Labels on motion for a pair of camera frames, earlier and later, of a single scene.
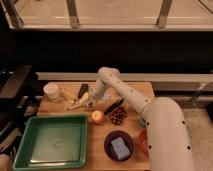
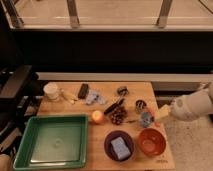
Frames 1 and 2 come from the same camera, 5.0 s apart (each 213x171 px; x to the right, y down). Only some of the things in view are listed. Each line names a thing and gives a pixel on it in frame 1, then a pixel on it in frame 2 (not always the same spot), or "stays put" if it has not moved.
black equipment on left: [20, 93] stays put
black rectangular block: [83, 89] stays put
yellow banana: [68, 95] stays put
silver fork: [82, 106] → [132, 121]
